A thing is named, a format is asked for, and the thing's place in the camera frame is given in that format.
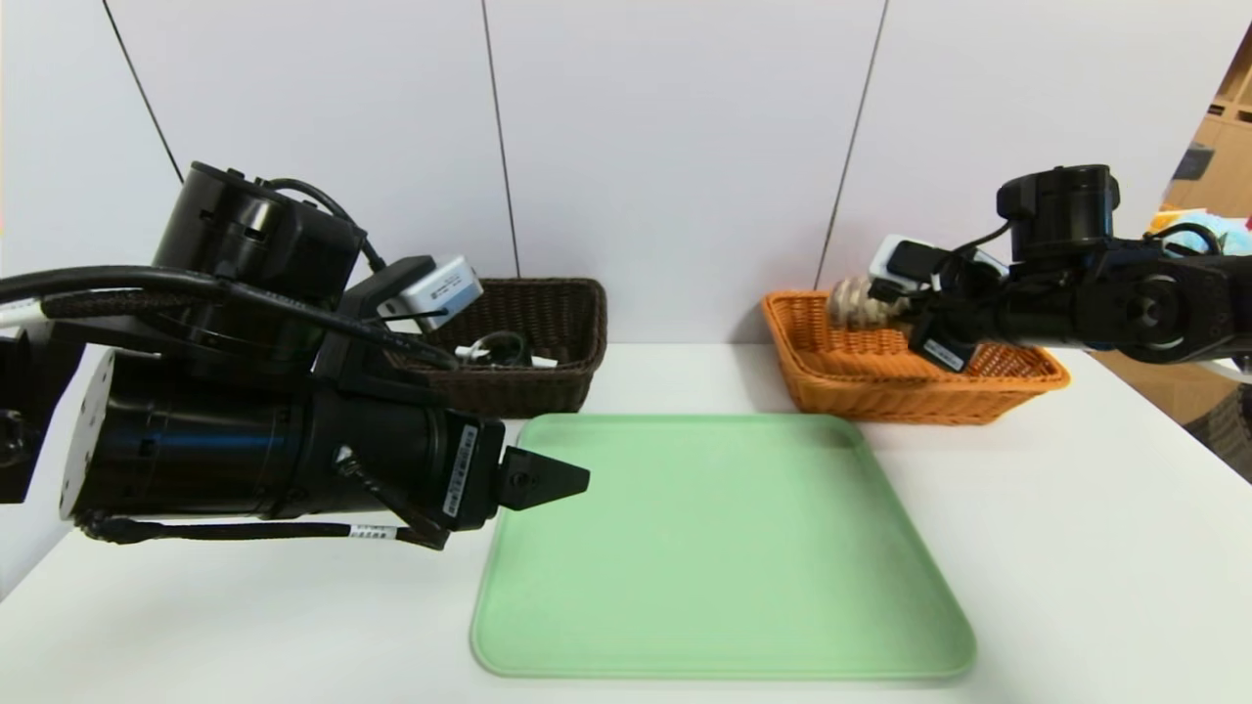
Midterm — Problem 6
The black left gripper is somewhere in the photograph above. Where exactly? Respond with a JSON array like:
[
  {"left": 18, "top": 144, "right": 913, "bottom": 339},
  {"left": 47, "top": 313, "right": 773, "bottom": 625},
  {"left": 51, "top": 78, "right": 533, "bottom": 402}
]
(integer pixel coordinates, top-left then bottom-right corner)
[{"left": 307, "top": 387, "right": 591, "bottom": 533}]

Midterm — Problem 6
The white marker with black cap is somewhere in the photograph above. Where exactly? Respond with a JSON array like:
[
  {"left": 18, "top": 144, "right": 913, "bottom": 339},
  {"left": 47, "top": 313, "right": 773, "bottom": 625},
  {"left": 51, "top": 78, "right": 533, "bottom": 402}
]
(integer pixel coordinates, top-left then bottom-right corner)
[{"left": 455, "top": 345, "right": 559, "bottom": 371}]

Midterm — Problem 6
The marbled twisted bread roll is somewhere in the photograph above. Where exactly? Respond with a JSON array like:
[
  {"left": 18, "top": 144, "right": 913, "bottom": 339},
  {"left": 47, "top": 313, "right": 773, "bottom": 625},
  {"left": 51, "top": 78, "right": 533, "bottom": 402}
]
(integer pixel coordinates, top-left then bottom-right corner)
[{"left": 829, "top": 276, "right": 916, "bottom": 330}]

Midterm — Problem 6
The dark brown wicker basket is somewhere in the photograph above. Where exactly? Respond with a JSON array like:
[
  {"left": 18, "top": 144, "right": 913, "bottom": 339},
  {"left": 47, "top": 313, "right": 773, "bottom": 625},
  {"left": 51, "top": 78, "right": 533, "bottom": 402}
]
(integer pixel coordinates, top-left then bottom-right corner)
[{"left": 391, "top": 279, "right": 608, "bottom": 420}]

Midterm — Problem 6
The orange wicker basket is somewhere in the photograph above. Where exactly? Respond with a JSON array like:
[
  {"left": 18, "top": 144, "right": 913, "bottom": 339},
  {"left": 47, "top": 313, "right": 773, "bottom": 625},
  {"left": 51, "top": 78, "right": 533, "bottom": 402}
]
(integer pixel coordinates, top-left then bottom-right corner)
[{"left": 761, "top": 290, "right": 1070, "bottom": 426}]

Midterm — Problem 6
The light green plastic tray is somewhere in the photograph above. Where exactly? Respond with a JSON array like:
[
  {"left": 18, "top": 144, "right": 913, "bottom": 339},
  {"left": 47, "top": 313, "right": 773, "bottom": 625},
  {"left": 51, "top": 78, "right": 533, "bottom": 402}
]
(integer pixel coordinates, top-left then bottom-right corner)
[{"left": 469, "top": 414, "right": 976, "bottom": 680}]

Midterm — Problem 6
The dark woven object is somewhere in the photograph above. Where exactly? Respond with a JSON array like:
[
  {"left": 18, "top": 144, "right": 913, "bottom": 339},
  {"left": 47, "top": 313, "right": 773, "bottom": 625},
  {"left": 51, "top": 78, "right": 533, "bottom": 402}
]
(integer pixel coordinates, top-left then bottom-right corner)
[{"left": 1184, "top": 384, "right": 1252, "bottom": 487}]

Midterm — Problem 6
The light blue fluffy item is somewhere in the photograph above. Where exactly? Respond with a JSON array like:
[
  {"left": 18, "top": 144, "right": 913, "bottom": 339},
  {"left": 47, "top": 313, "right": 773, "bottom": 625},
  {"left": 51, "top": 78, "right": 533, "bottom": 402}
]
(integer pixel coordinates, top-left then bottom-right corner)
[{"left": 1154, "top": 210, "right": 1252, "bottom": 257}]

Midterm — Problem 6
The wooden shelf unit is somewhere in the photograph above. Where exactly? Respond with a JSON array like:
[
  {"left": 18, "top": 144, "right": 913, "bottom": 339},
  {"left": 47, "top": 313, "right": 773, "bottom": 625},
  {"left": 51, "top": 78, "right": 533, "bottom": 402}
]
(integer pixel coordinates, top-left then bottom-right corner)
[{"left": 1160, "top": 20, "right": 1252, "bottom": 221}]

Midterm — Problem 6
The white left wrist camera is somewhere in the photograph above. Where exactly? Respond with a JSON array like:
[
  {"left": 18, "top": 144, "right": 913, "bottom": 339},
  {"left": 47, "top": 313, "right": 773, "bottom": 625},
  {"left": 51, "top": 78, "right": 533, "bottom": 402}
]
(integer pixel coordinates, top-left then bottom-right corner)
[{"left": 377, "top": 256, "right": 485, "bottom": 333}]

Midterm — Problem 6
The thin braided cable with label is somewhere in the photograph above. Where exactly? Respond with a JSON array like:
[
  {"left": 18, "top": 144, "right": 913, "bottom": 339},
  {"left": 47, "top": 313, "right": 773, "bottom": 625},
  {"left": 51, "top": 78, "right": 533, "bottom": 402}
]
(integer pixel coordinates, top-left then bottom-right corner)
[{"left": 78, "top": 513, "right": 451, "bottom": 550}]

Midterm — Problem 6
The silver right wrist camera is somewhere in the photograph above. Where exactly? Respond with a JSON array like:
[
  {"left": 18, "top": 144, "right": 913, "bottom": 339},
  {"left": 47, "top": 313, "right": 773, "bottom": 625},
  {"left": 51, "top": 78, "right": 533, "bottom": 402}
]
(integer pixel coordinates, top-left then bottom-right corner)
[{"left": 869, "top": 238, "right": 1010, "bottom": 304}]

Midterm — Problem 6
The black left wrist cable loop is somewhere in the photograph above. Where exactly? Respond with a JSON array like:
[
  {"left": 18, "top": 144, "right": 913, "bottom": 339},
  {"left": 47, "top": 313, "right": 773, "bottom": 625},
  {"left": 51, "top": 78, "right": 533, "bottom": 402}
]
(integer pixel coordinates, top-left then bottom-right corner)
[{"left": 0, "top": 176, "right": 461, "bottom": 373}]

